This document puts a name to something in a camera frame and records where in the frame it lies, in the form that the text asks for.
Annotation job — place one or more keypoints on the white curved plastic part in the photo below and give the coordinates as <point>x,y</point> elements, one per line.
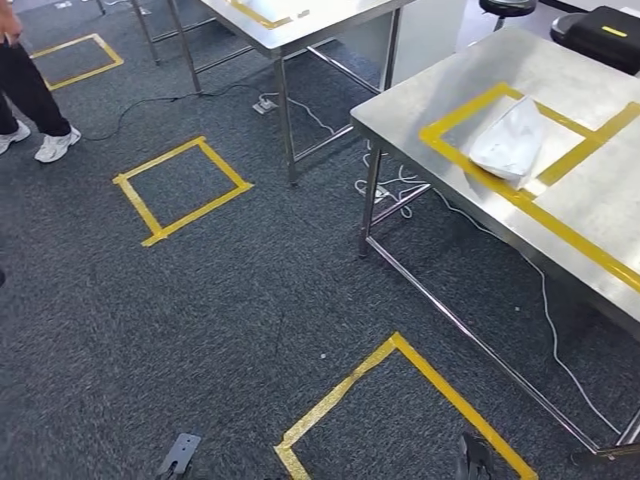
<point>510,146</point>

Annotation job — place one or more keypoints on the steel workbench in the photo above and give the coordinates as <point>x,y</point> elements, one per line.
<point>400,112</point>

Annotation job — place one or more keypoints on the yellow floor tape square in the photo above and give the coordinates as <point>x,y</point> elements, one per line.
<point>200,212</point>
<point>340,389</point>
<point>84,75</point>

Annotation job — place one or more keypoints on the white power strip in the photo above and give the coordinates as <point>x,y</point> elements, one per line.
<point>265,104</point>

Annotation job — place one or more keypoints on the steel table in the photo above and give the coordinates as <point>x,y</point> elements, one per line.
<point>350,23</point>

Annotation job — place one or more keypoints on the yellow tape rectangle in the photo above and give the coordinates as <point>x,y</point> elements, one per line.
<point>255,18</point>

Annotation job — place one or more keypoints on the white desk side panel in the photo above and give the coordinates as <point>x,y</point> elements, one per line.
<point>430,40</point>

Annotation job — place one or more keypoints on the black round stool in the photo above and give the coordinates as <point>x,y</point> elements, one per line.
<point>507,6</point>

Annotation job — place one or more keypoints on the person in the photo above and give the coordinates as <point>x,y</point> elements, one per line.
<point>30,86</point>

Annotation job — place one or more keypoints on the black zip case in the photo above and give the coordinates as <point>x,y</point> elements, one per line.
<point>600,46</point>

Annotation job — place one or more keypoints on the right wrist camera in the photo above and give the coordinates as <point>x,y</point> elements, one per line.
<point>475,460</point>

